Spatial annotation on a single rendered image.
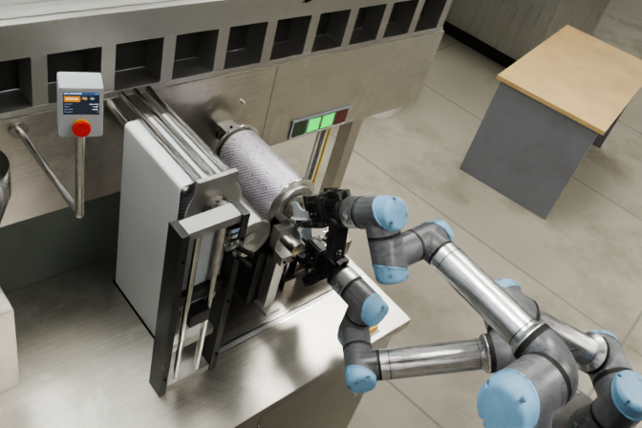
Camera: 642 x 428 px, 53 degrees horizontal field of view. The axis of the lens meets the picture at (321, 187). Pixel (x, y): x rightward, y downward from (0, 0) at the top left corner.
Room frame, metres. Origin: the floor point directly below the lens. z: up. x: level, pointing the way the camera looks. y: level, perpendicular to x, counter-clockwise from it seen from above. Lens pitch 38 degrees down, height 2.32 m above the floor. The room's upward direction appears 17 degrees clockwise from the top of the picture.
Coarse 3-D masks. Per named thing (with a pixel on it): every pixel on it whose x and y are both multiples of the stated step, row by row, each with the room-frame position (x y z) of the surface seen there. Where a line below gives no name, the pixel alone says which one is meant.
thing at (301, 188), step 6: (294, 186) 1.27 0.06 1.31; (300, 186) 1.28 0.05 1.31; (306, 186) 1.29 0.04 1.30; (288, 192) 1.25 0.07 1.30; (294, 192) 1.26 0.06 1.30; (300, 192) 1.27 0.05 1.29; (306, 192) 1.29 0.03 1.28; (282, 198) 1.24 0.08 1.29; (288, 198) 1.24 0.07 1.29; (276, 204) 1.23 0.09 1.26; (282, 204) 1.23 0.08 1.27; (276, 210) 1.23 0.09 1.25; (282, 210) 1.24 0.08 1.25; (276, 216) 1.23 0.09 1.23; (282, 216) 1.24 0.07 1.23
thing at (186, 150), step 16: (144, 96) 1.24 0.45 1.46; (160, 96) 1.26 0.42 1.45; (144, 128) 1.15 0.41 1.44; (160, 128) 1.17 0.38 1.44; (176, 128) 1.18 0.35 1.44; (160, 144) 1.11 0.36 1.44; (176, 144) 1.13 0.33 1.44; (192, 144) 1.14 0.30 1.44; (176, 160) 1.07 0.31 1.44; (192, 160) 1.09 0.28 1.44; (208, 160) 1.11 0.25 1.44; (192, 176) 1.03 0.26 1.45; (208, 176) 1.03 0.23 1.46; (224, 176) 1.05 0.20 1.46
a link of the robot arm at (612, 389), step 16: (624, 368) 1.27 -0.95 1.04; (592, 384) 1.26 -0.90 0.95; (608, 384) 1.22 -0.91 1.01; (624, 384) 1.21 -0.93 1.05; (640, 384) 1.22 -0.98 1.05; (608, 400) 1.18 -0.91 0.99; (624, 400) 1.16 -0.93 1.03; (640, 400) 1.17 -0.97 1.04; (608, 416) 1.16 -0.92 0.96; (624, 416) 1.15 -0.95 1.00; (640, 416) 1.15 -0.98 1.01
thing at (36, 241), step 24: (48, 216) 1.10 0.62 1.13; (72, 216) 1.14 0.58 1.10; (96, 216) 1.20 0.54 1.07; (0, 240) 1.01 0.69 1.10; (24, 240) 1.05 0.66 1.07; (48, 240) 1.10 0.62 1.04; (72, 240) 1.14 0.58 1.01; (96, 240) 1.20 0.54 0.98; (0, 264) 1.00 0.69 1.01; (24, 264) 1.05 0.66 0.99; (48, 264) 1.09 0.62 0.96; (72, 264) 1.14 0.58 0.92
